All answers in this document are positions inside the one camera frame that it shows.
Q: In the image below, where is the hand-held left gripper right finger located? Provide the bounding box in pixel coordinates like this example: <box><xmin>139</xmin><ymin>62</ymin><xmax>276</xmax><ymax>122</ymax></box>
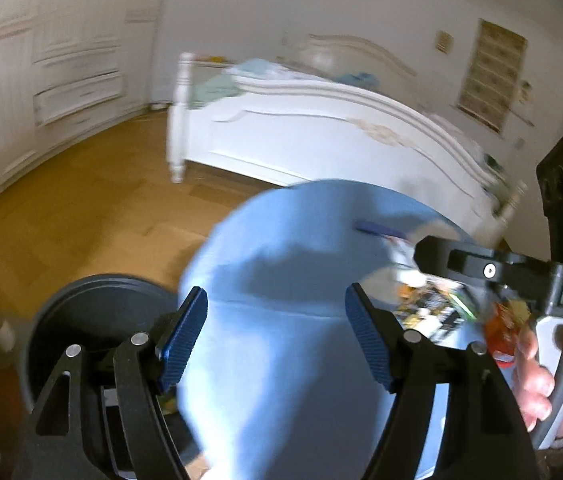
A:
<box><xmin>344</xmin><ymin>282</ymin><xmax>545</xmax><ymax>480</ymax></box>

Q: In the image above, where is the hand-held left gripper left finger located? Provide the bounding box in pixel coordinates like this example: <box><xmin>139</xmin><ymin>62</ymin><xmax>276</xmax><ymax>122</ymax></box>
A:
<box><xmin>12</xmin><ymin>286</ymin><xmax>210</xmax><ymax>480</ymax></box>

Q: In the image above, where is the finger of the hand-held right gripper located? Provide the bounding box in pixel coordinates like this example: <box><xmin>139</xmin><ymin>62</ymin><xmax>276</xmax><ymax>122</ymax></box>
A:
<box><xmin>413</xmin><ymin>236</ymin><xmax>557</xmax><ymax>313</ymax></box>

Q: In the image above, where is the red snack packet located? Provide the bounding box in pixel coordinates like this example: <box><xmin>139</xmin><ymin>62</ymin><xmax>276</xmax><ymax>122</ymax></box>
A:
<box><xmin>484</xmin><ymin>300</ymin><xmax>533</xmax><ymax>364</ymax></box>

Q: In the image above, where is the dark grey trash bin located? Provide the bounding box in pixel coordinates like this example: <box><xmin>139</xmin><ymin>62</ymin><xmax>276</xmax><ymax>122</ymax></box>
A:
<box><xmin>19</xmin><ymin>274</ymin><xmax>212</xmax><ymax>480</ymax></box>

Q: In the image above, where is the person's right hand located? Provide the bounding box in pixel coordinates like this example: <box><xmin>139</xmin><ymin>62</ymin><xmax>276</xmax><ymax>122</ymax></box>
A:
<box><xmin>511</xmin><ymin>324</ymin><xmax>563</xmax><ymax>453</ymax></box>

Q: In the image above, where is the crumpled white wrapper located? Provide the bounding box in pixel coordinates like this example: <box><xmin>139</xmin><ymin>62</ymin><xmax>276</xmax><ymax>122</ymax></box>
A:
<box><xmin>386</xmin><ymin>237</ymin><xmax>429</xmax><ymax>286</ymax></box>

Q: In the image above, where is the black and yellow snack packet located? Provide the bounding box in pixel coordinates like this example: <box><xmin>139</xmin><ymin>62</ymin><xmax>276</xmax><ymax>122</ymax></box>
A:
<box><xmin>394</xmin><ymin>280</ymin><xmax>477</xmax><ymax>347</ymax></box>

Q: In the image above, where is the blue round tablecloth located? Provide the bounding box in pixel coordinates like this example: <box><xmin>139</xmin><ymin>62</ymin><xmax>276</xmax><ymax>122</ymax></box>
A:
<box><xmin>176</xmin><ymin>178</ymin><xmax>552</xmax><ymax>480</ymax></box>

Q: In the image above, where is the purple bag roll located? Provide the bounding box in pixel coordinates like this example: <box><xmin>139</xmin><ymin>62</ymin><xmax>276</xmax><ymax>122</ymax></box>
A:
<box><xmin>355</xmin><ymin>220</ymin><xmax>408</xmax><ymax>239</ymax></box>

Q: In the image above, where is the white carved bed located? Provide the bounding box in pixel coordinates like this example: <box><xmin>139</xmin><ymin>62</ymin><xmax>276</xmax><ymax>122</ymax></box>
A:
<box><xmin>166</xmin><ymin>35</ymin><xmax>527</xmax><ymax>241</ymax></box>

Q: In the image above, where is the teal cloth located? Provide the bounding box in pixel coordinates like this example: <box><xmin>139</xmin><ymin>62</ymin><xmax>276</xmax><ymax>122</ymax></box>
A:
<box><xmin>336</xmin><ymin>72</ymin><xmax>380</xmax><ymax>89</ymax></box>

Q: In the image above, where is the pale green cloth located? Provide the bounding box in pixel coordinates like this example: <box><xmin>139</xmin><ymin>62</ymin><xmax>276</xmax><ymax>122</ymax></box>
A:
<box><xmin>189</xmin><ymin>76</ymin><xmax>241</xmax><ymax>109</ymax></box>

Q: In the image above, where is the light blue blanket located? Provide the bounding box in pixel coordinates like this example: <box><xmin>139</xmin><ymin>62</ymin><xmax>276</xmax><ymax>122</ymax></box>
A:
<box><xmin>230</xmin><ymin>58</ymin><xmax>283</xmax><ymax>82</ymax></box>

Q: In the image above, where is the white panelled wardrobe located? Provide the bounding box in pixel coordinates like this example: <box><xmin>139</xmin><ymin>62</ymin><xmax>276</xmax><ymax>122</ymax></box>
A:
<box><xmin>0</xmin><ymin>0</ymin><xmax>168</xmax><ymax>223</ymax></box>

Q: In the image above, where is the patterned wall panel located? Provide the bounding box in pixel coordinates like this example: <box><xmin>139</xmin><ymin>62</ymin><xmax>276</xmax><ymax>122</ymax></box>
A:
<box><xmin>456</xmin><ymin>19</ymin><xmax>528</xmax><ymax>136</ymax></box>

